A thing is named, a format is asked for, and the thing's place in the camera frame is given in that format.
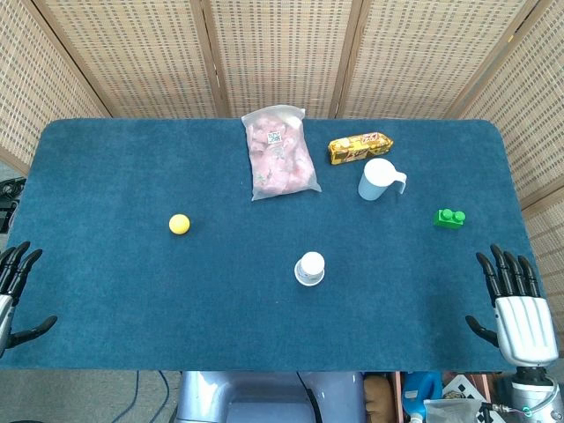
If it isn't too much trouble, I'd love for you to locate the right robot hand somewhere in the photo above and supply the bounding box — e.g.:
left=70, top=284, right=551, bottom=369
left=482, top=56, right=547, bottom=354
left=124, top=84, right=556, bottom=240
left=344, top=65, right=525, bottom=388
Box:
left=464, top=243, right=560, bottom=367

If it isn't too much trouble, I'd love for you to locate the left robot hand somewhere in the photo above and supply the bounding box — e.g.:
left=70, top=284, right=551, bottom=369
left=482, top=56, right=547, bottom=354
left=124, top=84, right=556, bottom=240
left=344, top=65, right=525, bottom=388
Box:
left=0, top=241, right=59, bottom=360

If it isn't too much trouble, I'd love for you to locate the white paper cup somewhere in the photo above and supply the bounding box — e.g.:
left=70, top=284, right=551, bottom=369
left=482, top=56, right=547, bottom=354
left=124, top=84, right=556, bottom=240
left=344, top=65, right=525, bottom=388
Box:
left=297, top=250, right=326, bottom=279

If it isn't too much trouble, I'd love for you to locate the black equipment on floor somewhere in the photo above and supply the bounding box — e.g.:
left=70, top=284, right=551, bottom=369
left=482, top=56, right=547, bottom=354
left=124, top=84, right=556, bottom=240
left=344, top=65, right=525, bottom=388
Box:
left=0, top=175, right=26, bottom=234

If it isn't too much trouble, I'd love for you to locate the blue detergent bottle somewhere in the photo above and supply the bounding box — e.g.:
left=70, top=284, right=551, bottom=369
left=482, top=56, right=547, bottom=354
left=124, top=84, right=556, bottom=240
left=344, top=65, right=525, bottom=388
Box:
left=402, top=371, right=443, bottom=419

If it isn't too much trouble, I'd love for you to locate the green toy brick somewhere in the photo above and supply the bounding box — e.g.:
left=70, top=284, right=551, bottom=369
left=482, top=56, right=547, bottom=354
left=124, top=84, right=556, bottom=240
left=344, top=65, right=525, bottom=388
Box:
left=433, top=208, right=467, bottom=230

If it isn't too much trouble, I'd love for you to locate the brown paper bag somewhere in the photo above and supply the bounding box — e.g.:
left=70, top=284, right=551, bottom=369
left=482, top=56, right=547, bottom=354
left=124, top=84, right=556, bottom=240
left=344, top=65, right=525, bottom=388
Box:
left=363, top=374, right=390, bottom=414

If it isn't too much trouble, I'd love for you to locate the yellow ball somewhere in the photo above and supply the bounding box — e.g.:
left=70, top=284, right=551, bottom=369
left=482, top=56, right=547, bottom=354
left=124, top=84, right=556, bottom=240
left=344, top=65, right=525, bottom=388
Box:
left=168, top=213, right=191, bottom=235

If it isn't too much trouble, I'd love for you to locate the yellow biscuit packet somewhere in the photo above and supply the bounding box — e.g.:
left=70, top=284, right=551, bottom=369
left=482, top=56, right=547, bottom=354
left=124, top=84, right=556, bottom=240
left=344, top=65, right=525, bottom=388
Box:
left=328, top=130, right=395, bottom=167

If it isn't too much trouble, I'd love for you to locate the blue table cloth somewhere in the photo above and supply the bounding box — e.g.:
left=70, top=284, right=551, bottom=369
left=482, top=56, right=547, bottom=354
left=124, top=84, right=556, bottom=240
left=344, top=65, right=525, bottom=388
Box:
left=0, top=116, right=534, bottom=373

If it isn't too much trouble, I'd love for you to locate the grey robot torso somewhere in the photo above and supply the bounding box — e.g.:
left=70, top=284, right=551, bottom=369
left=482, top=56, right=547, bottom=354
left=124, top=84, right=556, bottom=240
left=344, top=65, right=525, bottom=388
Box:
left=175, top=370, right=367, bottom=423

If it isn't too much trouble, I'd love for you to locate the bag of pink candy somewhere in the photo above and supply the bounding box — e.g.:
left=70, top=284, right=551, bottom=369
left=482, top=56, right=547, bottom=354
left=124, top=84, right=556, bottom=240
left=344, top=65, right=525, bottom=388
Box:
left=241, top=103, right=323, bottom=203

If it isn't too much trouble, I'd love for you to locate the black cable on floor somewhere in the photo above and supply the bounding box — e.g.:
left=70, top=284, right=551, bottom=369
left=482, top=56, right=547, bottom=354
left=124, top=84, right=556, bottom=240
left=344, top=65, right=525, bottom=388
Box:
left=113, top=370, right=178, bottom=423

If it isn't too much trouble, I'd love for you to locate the white mug with handle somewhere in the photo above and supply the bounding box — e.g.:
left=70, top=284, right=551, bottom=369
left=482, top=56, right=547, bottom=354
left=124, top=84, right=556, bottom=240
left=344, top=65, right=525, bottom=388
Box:
left=357, top=158, right=409, bottom=202

